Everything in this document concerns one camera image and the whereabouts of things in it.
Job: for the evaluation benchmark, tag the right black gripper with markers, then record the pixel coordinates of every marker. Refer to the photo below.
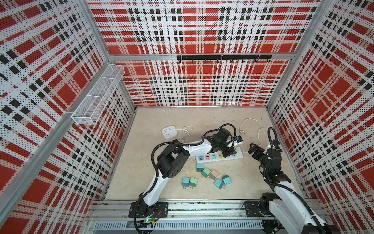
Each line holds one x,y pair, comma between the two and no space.
255,147

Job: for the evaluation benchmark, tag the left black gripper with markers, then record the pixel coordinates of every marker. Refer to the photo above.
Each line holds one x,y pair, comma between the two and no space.
230,151

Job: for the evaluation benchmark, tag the long white power strip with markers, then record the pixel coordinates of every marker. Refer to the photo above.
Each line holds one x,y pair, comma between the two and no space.
218,156

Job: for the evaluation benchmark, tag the teal plug adapter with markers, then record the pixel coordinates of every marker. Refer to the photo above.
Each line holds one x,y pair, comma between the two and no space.
219,183
185,182
227,180
199,167

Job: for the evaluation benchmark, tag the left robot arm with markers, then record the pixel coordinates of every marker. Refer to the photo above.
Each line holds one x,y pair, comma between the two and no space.
168,158

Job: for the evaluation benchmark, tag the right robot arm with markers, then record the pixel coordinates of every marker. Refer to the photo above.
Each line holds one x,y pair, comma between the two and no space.
284,202

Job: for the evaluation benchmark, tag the white square power strip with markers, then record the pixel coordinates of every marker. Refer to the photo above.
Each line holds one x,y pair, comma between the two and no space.
169,132

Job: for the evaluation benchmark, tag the pink plug adapter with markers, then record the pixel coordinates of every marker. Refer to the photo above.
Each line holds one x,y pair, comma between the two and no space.
213,174

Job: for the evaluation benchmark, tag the green plug adapter centre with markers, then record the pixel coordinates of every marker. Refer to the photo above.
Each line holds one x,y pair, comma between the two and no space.
205,172

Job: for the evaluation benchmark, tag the teal plug adapter front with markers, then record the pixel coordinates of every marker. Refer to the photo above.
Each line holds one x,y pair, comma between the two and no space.
219,183

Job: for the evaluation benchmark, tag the green plug adapter front-left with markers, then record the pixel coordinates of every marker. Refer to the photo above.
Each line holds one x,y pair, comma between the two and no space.
193,182

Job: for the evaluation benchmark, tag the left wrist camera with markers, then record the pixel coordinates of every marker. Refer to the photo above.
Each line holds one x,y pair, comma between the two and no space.
237,141

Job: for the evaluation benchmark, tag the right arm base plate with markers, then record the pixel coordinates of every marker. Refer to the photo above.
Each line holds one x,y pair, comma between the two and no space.
255,208

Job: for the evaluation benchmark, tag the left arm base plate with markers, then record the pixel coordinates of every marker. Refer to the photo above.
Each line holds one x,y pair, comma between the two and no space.
142,210

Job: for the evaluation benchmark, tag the black hook rail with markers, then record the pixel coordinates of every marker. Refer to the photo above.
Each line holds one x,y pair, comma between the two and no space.
254,57

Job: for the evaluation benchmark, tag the aluminium front rail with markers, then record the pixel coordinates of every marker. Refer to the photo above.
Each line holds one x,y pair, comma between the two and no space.
177,209

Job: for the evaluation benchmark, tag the white wire basket shelf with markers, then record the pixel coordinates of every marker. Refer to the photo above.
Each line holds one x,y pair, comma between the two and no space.
105,83

